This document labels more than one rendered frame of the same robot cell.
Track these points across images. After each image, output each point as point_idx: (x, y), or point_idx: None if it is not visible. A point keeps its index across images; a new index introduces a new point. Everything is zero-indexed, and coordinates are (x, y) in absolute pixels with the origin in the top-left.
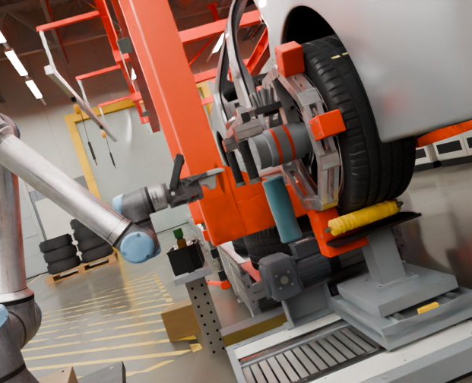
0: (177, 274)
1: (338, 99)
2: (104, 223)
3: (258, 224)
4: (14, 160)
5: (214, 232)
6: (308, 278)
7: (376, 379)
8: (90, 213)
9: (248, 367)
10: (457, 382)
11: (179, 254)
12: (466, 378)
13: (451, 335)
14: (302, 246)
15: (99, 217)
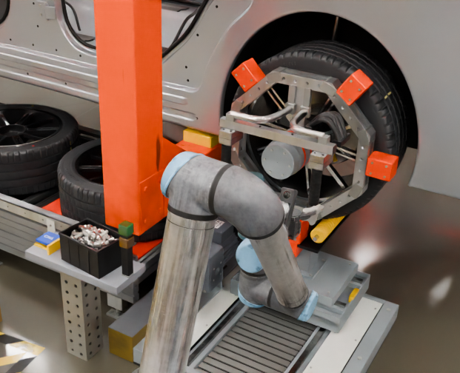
0: (101, 276)
1: (391, 143)
2: (302, 290)
3: None
4: (281, 241)
5: (143, 219)
6: (224, 263)
7: (355, 361)
8: (299, 283)
9: (198, 368)
10: (381, 348)
11: (109, 251)
12: (383, 344)
13: (364, 311)
14: (226, 232)
15: (301, 285)
